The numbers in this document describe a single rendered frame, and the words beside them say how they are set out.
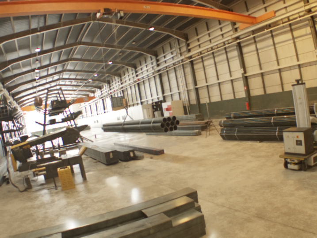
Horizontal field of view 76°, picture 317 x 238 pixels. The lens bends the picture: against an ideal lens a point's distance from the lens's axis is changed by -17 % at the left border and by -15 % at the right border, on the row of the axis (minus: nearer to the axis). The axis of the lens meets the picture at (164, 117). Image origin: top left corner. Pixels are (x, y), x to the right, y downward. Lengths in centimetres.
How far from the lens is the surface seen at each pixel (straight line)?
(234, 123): 940
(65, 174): 669
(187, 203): 311
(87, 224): 306
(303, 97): 538
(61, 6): 1010
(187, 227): 290
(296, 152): 523
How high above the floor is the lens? 173
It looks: 2 degrees down
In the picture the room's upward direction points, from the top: 10 degrees counter-clockwise
